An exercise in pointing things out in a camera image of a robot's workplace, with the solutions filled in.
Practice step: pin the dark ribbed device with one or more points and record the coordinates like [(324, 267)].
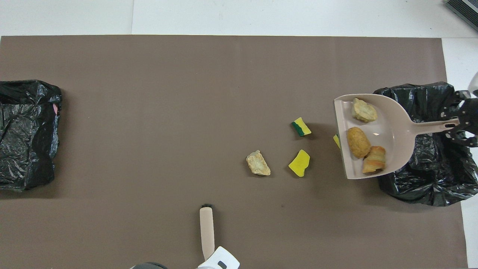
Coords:
[(466, 9)]

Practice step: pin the small yellow green sponge piece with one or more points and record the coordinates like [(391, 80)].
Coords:
[(303, 127)]

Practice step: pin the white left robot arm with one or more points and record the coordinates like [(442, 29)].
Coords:
[(220, 261)]

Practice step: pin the orange-brown oval sponge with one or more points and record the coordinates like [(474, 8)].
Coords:
[(358, 142)]

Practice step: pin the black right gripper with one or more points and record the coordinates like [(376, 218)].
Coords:
[(471, 112)]

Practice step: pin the brown table mat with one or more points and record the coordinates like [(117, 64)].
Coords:
[(186, 93)]

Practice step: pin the black bag bin, pink spot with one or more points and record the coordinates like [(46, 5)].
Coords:
[(22, 157)]

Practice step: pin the beige hand brush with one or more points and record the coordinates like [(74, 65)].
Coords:
[(206, 224)]

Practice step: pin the plain yellow sponge piece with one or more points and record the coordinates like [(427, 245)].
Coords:
[(298, 163)]

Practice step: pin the notched yellow green sponge piece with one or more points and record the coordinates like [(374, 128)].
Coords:
[(336, 141)]

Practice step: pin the pale yellow sponge chunk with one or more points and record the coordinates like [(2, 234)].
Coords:
[(374, 160), (364, 110), (258, 163)]

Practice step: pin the black bag lined bin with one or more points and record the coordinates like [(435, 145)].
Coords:
[(433, 179)]

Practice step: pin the beige plastic dustpan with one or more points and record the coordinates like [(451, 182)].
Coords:
[(399, 127)]

